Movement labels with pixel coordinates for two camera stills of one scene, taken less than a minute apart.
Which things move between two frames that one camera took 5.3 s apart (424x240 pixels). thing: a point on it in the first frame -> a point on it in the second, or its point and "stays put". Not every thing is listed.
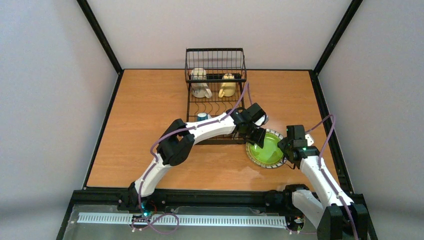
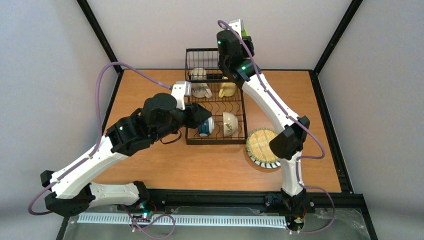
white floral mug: (200, 89) stays put
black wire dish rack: (216, 78) stays put
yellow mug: (228, 89) stays put
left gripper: (255, 133) -> (193, 114)
